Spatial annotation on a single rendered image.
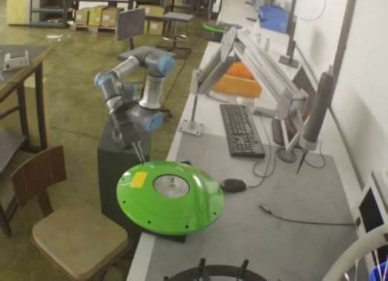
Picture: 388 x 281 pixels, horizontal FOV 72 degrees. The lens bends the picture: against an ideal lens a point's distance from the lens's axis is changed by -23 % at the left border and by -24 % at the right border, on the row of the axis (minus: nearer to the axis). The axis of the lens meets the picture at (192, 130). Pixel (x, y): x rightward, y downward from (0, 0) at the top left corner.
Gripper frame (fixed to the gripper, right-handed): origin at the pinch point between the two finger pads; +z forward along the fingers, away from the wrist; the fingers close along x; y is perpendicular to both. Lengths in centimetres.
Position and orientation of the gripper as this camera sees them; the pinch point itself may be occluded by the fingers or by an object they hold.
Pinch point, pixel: (142, 162)
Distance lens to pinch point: 106.3
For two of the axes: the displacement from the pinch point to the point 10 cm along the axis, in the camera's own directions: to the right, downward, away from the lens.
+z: 4.3, 8.8, -2.1
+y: -4.7, 4.2, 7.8
